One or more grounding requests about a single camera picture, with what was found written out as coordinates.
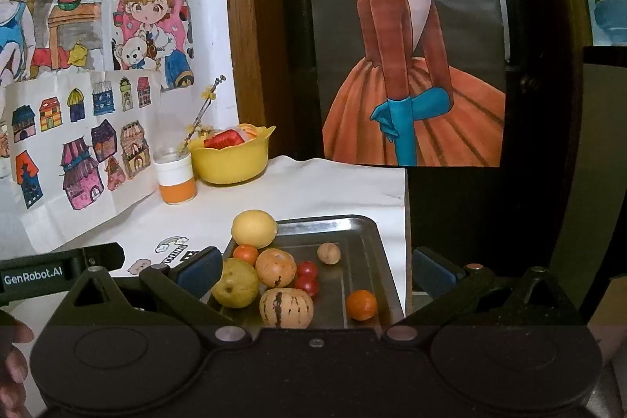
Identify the small orange tangerine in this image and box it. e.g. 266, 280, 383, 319
345, 290, 378, 322

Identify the small orange kumquat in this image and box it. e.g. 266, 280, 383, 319
232, 244, 258, 265

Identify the yellow lemon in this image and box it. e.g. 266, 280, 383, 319
230, 209, 277, 248

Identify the small brown longan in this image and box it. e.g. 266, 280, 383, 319
317, 242, 341, 265

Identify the red cherry tomato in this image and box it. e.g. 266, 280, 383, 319
294, 275, 320, 297
297, 261, 319, 279

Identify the large orange fruit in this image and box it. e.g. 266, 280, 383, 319
255, 248, 297, 288

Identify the striped pepino melon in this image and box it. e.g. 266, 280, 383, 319
259, 288, 315, 329

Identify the person's left hand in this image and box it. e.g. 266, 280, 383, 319
1, 311, 34, 418

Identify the white printed tablecloth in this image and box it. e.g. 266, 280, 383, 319
8, 155, 410, 331

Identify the metal baking tray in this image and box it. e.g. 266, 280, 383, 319
207, 213, 406, 331

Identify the orange white cup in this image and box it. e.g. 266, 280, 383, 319
153, 147, 197, 205

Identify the houses drawing paper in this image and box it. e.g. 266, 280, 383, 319
5, 70, 160, 252

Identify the yellow plastic bowl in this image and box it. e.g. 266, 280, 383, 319
188, 126, 275, 185

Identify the red item in bowl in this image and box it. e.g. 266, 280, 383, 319
203, 123, 257, 150

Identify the yellow flower twig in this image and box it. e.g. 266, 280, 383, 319
178, 74, 227, 154

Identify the girl cartoon drawing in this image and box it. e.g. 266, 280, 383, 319
112, 0, 194, 89

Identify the orange dress lady poster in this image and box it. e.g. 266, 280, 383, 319
312, 0, 507, 168

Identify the wooden door frame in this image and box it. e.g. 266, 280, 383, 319
227, 0, 292, 128

